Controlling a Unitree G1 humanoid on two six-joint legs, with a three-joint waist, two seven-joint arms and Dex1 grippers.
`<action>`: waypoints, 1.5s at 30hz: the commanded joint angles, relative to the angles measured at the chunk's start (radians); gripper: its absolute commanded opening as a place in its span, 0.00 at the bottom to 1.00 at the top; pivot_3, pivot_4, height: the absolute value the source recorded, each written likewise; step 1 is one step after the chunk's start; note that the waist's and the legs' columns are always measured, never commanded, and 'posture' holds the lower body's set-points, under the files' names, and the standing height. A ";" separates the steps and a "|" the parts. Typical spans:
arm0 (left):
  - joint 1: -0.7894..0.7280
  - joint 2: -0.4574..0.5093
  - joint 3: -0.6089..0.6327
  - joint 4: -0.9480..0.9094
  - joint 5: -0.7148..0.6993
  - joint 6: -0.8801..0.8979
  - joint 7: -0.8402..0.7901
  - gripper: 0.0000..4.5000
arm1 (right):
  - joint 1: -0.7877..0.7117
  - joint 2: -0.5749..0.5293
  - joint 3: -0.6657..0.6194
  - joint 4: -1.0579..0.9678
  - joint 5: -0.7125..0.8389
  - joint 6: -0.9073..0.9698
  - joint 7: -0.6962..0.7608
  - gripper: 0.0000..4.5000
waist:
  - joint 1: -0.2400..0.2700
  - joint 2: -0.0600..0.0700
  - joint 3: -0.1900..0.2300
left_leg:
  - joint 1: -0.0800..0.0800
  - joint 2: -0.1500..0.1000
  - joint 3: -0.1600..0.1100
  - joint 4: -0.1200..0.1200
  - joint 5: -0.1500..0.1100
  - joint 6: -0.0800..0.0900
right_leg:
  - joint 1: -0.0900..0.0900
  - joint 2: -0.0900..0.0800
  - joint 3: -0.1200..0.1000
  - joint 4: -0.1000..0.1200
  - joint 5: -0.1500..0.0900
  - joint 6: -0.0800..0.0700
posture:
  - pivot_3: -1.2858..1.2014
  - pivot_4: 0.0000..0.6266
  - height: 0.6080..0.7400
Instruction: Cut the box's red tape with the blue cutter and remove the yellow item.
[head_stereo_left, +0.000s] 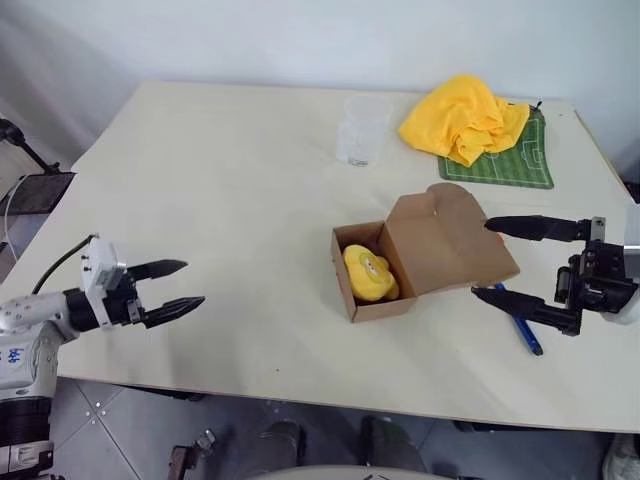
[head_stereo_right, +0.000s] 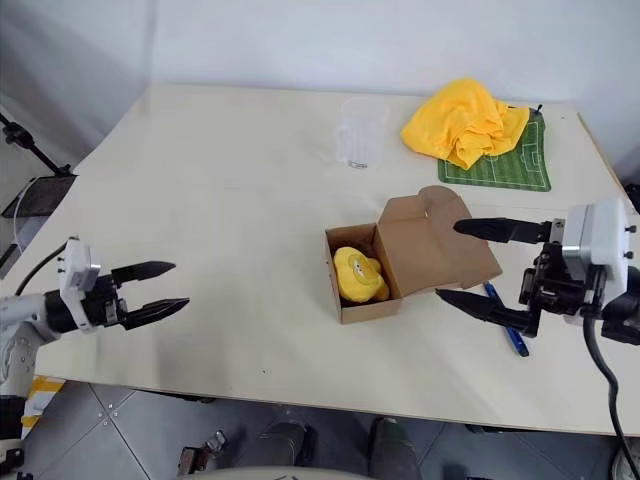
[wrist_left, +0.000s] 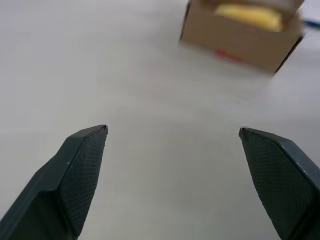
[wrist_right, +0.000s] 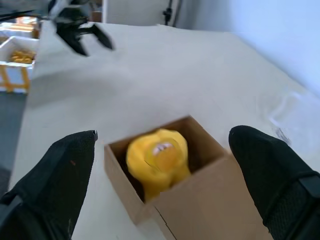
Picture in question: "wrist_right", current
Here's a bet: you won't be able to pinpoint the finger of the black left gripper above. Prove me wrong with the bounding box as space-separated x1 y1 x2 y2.
79 23 115 51
56 28 90 58

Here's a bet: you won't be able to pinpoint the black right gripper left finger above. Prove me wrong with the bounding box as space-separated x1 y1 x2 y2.
0 129 99 240

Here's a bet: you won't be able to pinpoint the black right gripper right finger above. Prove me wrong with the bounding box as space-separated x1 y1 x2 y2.
228 125 320 240

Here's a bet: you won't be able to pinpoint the brown cardboard box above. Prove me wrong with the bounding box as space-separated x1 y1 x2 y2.
103 114 275 240

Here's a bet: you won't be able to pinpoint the yellow pieces in foam box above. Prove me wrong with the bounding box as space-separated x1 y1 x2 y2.
9 49 36 65

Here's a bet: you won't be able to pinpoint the white foam box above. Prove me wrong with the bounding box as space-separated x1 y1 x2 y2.
0 35 39 68

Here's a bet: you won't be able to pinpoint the white box with yellow tape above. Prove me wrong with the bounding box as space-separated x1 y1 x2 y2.
0 63 32 94

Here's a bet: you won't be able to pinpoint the yellow plush item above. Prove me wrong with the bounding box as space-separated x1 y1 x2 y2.
125 128 192 202

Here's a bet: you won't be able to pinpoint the small brown carton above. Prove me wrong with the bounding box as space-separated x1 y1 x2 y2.
90 10 104 24

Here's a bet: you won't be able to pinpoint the black tripod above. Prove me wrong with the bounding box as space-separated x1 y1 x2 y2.
161 0 184 26

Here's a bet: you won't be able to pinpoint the clear plastic measuring cup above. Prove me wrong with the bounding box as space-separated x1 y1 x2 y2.
267 90 305 140

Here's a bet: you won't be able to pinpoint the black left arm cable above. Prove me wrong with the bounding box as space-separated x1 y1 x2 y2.
0 8 41 22

